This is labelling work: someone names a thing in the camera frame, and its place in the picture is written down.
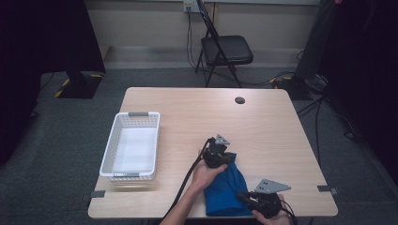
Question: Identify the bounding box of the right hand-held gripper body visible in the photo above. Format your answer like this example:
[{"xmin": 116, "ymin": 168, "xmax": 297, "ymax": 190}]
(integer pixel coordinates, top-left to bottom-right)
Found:
[{"xmin": 248, "ymin": 178, "xmax": 292, "ymax": 219}]

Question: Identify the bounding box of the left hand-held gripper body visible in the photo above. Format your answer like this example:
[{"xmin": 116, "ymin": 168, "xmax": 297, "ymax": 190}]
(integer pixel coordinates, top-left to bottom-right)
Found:
[{"xmin": 202, "ymin": 134, "xmax": 237, "ymax": 170}]

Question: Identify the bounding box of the blue t-shirt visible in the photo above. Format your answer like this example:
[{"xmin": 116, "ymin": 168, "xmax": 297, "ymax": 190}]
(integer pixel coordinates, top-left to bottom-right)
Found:
[{"xmin": 203, "ymin": 152, "xmax": 253, "ymax": 218}]

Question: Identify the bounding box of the person's right hand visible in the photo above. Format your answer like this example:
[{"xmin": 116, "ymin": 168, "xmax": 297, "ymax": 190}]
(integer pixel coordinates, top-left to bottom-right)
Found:
[{"xmin": 252, "ymin": 193, "xmax": 294, "ymax": 225}]

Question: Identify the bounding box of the person's left hand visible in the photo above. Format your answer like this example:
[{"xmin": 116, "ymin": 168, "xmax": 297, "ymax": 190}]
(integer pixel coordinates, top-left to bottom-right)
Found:
[{"xmin": 191, "ymin": 149, "xmax": 229, "ymax": 193}]

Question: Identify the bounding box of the white plastic basket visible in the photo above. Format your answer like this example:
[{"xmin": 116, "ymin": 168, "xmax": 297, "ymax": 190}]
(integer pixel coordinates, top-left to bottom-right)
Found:
[{"xmin": 99, "ymin": 111, "xmax": 161, "ymax": 182}]

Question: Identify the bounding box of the black box with yellow tape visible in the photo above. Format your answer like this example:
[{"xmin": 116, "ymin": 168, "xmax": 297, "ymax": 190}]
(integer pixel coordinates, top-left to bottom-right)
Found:
[{"xmin": 271, "ymin": 75, "xmax": 314, "ymax": 101}]

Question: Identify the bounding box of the black folding chair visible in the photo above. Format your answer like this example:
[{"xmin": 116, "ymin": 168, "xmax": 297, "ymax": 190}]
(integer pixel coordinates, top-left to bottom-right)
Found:
[{"xmin": 194, "ymin": 0, "xmax": 254, "ymax": 88}]

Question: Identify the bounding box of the grey hanging cloth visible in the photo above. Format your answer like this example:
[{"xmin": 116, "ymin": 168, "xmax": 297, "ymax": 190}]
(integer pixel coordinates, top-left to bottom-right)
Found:
[{"xmin": 294, "ymin": 0, "xmax": 337, "ymax": 81}]

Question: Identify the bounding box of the black stand base yellow tape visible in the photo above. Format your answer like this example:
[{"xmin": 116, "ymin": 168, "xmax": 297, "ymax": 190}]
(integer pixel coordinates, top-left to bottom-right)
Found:
[{"xmin": 54, "ymin": 70, "xmax": 104, "ymax": 100}]

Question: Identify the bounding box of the dark curtain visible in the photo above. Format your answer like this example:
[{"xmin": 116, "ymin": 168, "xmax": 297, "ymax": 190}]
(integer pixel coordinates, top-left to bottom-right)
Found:
[{"xmin": 317, "ymin": 0, "xmax": 398, "ymax": 176}]

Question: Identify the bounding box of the black curtain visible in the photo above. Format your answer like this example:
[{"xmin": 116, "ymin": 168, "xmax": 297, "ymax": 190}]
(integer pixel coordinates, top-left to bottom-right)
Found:
[{"xmin": 0, "ymin": 0, "xmax": 106, "ymax": 167}]

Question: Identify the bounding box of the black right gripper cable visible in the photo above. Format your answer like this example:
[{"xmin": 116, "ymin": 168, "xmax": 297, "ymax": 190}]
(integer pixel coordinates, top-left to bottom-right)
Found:
[{"xmin": 280, "ymin": 200, "xmax": 299, "ymax": 225}]

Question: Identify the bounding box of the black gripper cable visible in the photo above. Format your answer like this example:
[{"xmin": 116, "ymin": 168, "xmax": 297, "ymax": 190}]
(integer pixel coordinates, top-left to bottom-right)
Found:
[
  {"xmin": 280, "ymin": 200, "xmax": 299, "ymax": 225},
  {"xmin": 161, "ymin": 139, "xmax": 214, "ymax": 224}
]

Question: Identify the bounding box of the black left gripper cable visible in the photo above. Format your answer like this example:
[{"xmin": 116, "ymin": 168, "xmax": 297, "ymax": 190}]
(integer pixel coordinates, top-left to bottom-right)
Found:
[{"xmin": 161, "ymin": 139, "xmax": 214, "ymax": 224}]

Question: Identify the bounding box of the black floor cable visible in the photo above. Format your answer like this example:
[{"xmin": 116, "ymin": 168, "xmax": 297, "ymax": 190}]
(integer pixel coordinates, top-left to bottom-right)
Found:
[{"xmin": 297, "ymin": 93, "xmax": 364, "ymax": 167}]

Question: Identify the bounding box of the black wall cable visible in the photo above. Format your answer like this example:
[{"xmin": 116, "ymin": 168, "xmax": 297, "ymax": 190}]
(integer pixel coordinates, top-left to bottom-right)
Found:
[{"xmin": 186, "ymin": 10, "xmax": 207, "ymax": 71}]

